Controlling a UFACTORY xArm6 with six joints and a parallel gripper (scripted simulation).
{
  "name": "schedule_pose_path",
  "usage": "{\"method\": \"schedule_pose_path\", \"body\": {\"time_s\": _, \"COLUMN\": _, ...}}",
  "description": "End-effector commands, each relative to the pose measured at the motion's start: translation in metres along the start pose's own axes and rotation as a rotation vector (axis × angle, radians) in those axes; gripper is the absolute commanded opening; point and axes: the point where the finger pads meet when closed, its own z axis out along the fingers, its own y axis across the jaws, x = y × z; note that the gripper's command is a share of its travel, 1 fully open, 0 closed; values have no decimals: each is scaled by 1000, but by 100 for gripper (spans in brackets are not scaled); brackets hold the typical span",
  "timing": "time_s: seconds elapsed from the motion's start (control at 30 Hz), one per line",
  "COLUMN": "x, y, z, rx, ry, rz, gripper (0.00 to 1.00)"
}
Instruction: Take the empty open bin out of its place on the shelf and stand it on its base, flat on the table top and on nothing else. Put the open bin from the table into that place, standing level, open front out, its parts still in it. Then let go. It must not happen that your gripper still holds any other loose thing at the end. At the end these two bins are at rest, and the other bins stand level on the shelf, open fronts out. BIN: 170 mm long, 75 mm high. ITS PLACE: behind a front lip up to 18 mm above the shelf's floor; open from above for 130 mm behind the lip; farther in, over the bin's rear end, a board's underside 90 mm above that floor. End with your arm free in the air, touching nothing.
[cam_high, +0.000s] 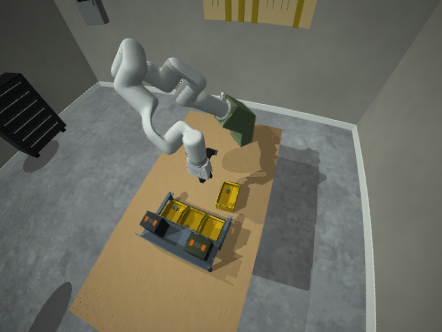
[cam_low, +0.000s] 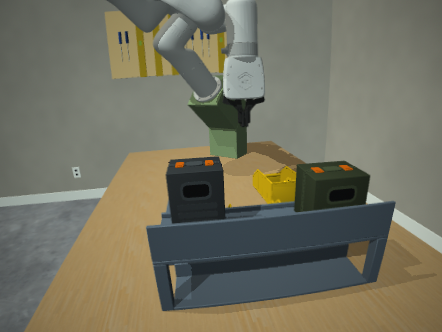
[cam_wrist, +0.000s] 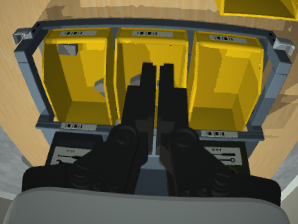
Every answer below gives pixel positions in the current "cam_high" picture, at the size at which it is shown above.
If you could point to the yellow bin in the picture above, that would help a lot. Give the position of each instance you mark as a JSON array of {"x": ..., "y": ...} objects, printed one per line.
[
  {"x": 172, "y": 214},
  {"x": 192, "y": 217},
  {"x": 211, "y": 226},
  {"x": 227, "y": 199}
]

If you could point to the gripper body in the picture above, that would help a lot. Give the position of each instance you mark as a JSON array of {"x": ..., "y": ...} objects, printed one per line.
[{"x": 202, "y": 171}]

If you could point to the dark grey case with handle slot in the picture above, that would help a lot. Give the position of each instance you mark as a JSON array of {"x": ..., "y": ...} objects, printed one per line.
[{"x": 154, "y": 223}]

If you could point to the dark green case with orange latches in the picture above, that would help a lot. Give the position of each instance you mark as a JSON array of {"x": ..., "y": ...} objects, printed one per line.
[{"x": 198, "y": 245}]

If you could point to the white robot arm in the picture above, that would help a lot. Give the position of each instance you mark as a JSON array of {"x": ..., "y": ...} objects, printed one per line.
[{"x": 129, "y": 70}]

